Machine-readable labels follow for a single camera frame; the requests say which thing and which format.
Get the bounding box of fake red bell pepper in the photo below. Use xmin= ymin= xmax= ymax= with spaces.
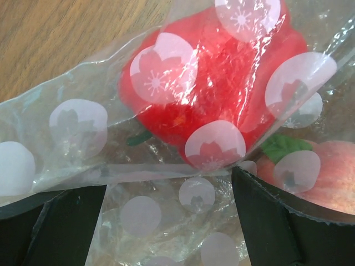
xmin=118 ymin=1 xmax=307 ymax=170

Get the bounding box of clear zip top bag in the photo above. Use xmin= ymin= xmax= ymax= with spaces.
xmin=1 ymin=1 xmax=354 ymax=265

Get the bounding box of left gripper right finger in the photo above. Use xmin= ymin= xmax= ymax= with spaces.
xmin=231 ymin=167 xmax=354 ymax=266

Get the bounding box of fake peach pink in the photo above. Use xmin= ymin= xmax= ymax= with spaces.
xmin=256 ymin=135 xmax=354 ymax=214

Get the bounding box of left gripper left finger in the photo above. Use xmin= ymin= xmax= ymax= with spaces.
xmin=1 ymin=186 xmax=106 ymax=266

